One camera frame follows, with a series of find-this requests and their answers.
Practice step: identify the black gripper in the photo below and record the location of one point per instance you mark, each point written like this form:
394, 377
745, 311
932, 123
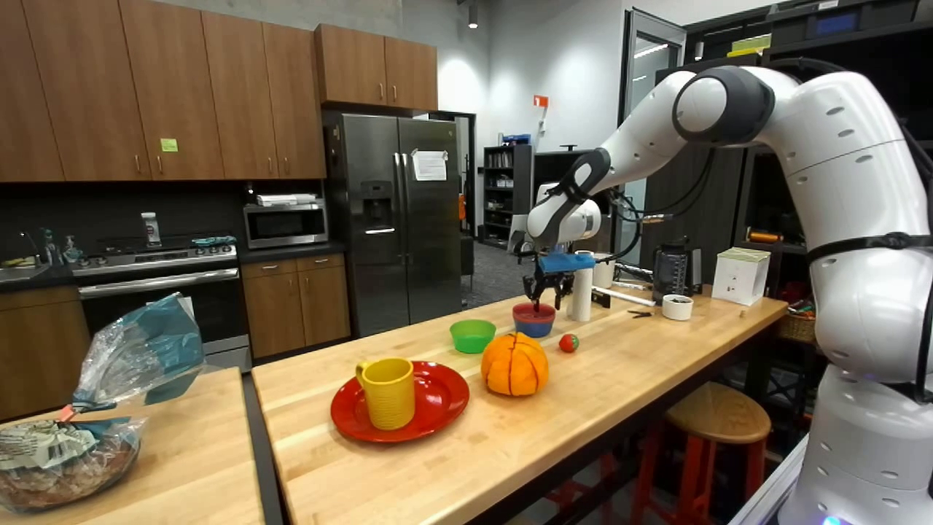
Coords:
553, 282

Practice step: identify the pink bowl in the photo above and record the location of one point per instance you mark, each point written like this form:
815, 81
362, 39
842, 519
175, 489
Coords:
536, 314

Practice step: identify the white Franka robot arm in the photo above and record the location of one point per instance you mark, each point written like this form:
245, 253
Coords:
864, 195

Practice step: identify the green bowl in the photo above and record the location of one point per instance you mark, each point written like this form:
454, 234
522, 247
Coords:
473, 336

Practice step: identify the small red green ball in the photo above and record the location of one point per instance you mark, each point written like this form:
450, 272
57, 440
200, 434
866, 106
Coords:
569, 342

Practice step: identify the orange toy pumpkin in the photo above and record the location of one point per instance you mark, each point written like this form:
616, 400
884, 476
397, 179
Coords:
515, 367

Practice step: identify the dark bookshelf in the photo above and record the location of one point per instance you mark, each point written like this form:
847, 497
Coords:
502, 195

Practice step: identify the dark water jug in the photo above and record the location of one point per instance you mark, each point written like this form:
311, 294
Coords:
671, 271

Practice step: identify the white mug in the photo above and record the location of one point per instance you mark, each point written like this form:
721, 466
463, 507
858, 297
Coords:
677, 307

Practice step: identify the red plate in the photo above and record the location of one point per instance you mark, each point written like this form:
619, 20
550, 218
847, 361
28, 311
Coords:
442, 395

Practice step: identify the stainless steel refrigerator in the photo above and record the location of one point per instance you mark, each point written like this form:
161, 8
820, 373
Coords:
394, 224

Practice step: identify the white paper on refrigerator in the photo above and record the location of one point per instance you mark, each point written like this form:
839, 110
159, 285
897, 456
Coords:
429, 167

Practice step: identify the yellow mug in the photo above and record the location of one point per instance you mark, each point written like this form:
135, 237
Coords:
393, 395

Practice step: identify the white cardboard box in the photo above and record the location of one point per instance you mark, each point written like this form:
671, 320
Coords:
743, 279

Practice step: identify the wooden stool red legs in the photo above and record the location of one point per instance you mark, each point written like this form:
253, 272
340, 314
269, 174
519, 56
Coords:
719, 418

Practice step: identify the brown wooden base cabinets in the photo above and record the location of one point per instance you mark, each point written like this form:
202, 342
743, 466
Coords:
296, 306

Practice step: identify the grey door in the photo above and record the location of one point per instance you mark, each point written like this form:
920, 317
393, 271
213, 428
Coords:
646, 68

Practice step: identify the silver microwave oven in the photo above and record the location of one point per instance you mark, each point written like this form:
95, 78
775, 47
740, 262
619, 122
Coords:
283, 224

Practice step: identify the black ceiling spotlight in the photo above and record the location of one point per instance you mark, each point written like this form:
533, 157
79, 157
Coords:
473, 15

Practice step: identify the stainless steel stove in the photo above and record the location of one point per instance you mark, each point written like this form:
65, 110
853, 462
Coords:
161, 282

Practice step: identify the bottle on counter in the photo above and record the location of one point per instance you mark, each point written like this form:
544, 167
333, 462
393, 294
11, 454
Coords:
151, 231

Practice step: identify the green cabinet sticker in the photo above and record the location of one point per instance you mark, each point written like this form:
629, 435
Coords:
170, 144

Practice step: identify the plastic bread bag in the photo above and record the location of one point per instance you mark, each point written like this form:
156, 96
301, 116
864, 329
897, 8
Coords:
107, 411

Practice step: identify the orange wall sign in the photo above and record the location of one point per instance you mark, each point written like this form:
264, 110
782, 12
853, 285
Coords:
540, 101

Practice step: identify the brown wooden wall cabinets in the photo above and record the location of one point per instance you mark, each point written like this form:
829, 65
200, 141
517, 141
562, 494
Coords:
193, 88

